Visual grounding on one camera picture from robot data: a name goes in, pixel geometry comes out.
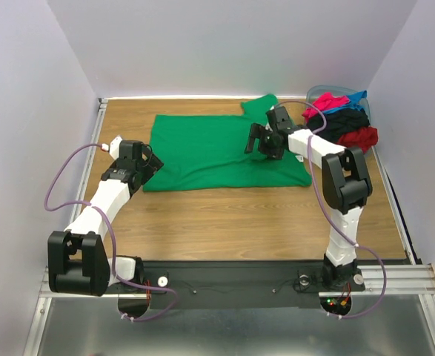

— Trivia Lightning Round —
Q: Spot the green t shirt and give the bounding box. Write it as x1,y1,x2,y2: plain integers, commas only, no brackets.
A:
143,94,312,192

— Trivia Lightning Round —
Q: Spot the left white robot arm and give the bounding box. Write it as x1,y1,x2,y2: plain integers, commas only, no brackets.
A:
47,136,163,297

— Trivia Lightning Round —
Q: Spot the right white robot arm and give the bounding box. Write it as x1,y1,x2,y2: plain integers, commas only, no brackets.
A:
245,106,373,289

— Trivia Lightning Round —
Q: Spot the pink t shirt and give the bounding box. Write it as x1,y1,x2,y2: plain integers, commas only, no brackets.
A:
302,92,350,122

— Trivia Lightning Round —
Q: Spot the black t shirt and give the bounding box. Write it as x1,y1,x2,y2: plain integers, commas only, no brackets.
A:
306,108,370,143

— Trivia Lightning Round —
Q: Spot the blue t shirt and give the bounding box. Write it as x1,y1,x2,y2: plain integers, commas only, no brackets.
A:
325,90,369,114

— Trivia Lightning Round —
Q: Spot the red t shirt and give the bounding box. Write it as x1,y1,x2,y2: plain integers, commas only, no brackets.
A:
337,126,379,154

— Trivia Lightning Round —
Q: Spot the grey plastic laundry basket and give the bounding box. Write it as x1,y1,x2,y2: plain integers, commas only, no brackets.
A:
303,84,377,160

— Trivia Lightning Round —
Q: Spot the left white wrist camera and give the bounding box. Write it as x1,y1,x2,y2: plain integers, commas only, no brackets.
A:
100,135,123,159

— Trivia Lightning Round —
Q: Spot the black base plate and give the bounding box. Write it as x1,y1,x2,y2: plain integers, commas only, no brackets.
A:
102,260,366,310

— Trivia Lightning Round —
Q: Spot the aluminium frame rail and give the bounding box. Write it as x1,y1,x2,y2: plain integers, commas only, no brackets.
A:
39,263,435,297

